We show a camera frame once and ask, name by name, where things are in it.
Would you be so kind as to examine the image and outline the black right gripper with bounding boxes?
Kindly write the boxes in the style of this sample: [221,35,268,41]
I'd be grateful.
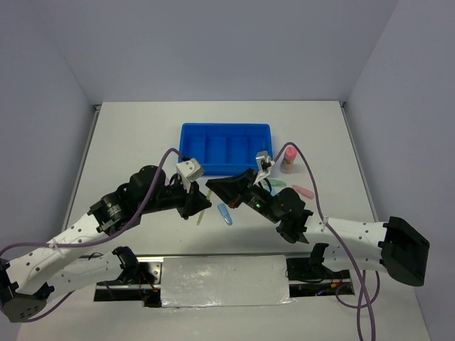
[205,169,279,224]

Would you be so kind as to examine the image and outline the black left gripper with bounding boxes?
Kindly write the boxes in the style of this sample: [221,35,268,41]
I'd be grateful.
[139,176,213,219]

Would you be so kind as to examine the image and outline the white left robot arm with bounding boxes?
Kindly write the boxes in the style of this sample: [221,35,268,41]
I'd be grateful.
[1,159,211,323]

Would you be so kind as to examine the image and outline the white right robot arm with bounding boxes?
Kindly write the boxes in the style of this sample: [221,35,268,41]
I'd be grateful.
[206,168,430,287]

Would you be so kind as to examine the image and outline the green highlighter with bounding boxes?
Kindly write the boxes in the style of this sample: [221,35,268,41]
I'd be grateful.
[269,179,287,188]

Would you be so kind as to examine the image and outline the pink highlighter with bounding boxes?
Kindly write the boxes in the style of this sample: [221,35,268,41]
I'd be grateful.
[291,185,315,200]

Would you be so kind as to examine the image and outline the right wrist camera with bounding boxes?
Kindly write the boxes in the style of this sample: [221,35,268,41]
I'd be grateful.
[254,151,275,185]

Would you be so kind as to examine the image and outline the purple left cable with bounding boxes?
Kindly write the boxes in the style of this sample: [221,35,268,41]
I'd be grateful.
[0,147,189,323]

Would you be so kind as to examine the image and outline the yellow pen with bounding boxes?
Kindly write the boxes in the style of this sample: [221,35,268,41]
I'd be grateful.
[196,190,213,226]

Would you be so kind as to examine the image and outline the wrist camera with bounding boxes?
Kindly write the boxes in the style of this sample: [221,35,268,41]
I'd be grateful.
[254,151,275,185]
[176,158,205,193]

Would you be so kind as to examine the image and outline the blue compartment tray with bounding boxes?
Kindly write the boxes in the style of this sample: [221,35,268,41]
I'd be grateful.
[179,123,273,176]

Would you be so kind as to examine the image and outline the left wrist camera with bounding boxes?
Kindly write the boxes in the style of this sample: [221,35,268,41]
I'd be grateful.
[176,158,205,193]

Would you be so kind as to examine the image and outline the blue highlighter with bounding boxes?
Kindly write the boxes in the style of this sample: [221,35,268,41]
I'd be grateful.
[217,203,232,226]

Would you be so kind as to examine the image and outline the pink capped glue stick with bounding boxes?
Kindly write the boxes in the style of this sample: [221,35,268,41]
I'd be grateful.
[280,146,297,173]

